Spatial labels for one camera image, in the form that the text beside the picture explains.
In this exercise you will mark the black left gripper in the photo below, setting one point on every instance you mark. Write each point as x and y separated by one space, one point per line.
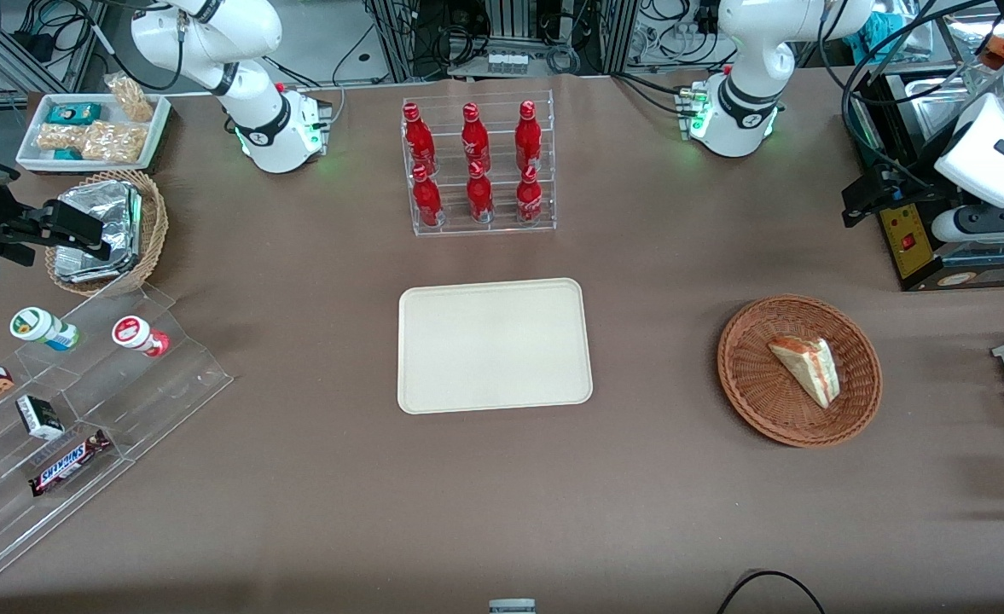
918 176

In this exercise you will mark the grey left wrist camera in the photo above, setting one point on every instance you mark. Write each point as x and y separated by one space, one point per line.
979 225

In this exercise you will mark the teal cloth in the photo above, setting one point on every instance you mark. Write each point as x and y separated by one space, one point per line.
890 30

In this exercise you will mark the white rectangular snack tray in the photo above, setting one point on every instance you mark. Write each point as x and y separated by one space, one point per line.
32 153

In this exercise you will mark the small teal snack box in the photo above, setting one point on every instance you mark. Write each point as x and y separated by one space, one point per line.
67 154

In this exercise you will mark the green lid yogurt cup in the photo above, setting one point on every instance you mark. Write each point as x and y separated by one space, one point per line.
37 326

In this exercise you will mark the beige rectangular tray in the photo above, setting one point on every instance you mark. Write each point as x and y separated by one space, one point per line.
493 345

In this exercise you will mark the foil wrapped package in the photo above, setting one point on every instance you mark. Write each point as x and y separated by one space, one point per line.
101 217
84 271

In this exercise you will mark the triangular sandwich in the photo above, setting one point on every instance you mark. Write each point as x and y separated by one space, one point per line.
807 368

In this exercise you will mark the clear acrylic stepped shelf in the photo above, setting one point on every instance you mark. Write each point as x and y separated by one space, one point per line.
152 401

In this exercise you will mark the brown round wicker basket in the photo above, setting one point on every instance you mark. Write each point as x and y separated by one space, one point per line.
757 384

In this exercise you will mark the clear bag of puffed snacks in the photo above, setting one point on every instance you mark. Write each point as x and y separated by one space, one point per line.
130 98

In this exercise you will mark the small black white carton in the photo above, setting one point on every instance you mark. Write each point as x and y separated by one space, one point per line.
39 418

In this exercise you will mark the light tan wicker basket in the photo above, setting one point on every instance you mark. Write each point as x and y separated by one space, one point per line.
153 230

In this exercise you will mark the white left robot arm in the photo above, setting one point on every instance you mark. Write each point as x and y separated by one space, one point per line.
749 51

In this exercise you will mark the small grey device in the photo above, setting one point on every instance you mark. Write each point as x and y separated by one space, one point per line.
512 606

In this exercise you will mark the black food warmer appliance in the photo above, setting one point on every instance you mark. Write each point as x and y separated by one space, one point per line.
919 256

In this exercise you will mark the aluminium frame equipment rack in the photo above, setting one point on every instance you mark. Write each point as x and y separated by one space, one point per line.
399 34

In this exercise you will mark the red soda bottle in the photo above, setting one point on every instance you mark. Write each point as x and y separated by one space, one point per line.
419 141
479 196
529 198
474 141
528 138
427 200

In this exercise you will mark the red lid yogurt cup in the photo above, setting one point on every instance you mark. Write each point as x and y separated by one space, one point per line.
135 333

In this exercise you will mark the brown table cover cloth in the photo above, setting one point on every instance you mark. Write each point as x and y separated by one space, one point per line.
297 512

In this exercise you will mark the large rice cracker snack pack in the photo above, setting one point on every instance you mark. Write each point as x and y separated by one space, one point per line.
113 143

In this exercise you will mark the Snickers chocolate bar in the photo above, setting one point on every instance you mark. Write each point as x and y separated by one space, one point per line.
66 465

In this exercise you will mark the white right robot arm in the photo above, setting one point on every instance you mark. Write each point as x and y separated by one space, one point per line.
254 111

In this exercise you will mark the clear acrylic bottle rack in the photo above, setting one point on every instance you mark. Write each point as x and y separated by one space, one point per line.
502 230

